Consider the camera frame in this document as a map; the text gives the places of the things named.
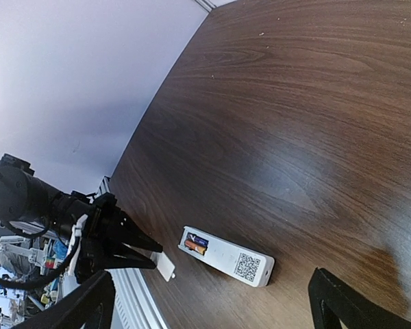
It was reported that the white remote control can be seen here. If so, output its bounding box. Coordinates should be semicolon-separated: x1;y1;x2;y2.
178;226;275;288

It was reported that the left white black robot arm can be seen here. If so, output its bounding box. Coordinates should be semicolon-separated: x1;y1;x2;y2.
0;158;163;283

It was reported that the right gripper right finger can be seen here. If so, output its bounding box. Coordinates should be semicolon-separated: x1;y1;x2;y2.
309;267;411;328

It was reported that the purple AAA battery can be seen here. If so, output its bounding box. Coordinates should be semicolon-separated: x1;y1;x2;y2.
187;233;208;247

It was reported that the orange AAA battery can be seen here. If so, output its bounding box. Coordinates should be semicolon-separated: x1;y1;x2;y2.
184;240;207;256

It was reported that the left aluminium frame post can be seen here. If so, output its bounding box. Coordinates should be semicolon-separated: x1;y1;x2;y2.
194;0;218;12

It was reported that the left black camera cable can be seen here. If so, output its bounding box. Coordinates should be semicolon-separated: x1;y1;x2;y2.
0;236;82;287

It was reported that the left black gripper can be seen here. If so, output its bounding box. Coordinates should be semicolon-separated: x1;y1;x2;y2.
75;193;163;281

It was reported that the front aluminium rail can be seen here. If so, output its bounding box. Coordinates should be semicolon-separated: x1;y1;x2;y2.
95;175;169;329

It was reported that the white battery cover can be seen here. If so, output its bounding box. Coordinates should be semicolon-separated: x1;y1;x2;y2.
151;252;175;282

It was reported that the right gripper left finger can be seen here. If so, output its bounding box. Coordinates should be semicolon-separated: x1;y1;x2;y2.
15;271;115;329

